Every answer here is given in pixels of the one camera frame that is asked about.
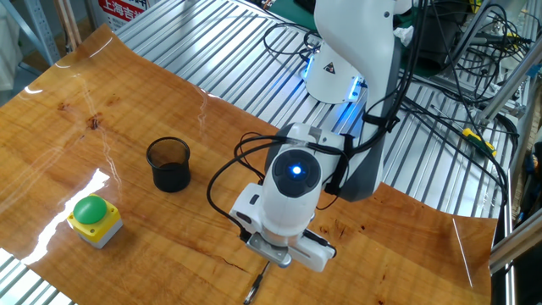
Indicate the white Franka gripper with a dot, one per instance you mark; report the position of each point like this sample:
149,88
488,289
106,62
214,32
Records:
315,254

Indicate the black and clear pen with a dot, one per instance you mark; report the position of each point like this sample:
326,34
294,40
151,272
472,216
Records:
255,288

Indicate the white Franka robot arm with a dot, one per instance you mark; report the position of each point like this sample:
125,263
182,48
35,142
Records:
351,63

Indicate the black mesh pen holder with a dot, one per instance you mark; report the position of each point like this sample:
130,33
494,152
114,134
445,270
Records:
170,175

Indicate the glossy wood pattern mat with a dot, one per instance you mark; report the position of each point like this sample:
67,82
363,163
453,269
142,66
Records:
148,254

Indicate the yellow box green push button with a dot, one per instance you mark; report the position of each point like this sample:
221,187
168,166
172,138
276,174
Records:
91,212

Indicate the crumpled white tissue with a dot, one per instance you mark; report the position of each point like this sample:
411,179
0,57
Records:
402,36

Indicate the green cutting mat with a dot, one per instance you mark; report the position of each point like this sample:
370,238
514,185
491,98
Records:
292,10

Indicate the red and white sign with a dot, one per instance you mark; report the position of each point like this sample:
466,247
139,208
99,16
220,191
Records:
123,10

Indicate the pair of wooden sticks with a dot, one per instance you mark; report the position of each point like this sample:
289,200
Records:
70,23

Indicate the grey perforated metal strut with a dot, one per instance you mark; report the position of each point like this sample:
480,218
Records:
38,25

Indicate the thick aluminium frame beam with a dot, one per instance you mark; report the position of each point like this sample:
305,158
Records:
516,245

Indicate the slanted aluminium frame beam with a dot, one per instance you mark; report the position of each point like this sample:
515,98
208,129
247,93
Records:
510,84

